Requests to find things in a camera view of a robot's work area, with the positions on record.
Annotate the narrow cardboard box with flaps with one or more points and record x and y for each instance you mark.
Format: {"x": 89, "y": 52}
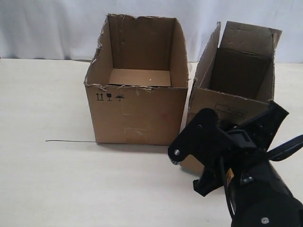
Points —
{"x": 235, "y": 75}

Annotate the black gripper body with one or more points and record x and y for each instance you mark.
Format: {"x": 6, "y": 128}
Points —
{"x": 212, "y": 176}

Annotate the large open cardboard box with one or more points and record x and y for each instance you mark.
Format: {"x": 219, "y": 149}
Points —
{"x": 137, "y": 81}

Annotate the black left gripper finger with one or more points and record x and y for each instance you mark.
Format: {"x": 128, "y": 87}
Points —
{"x": 201, "y": 138}

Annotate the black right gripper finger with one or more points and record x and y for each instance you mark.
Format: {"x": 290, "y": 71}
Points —
{"x": 262, "y": 128}

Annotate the thin dark line marker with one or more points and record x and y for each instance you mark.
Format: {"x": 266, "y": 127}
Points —
{"x": 74, "y": 141}

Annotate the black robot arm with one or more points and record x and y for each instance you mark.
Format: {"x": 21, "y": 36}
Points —
{"x": 255, "y": 194}

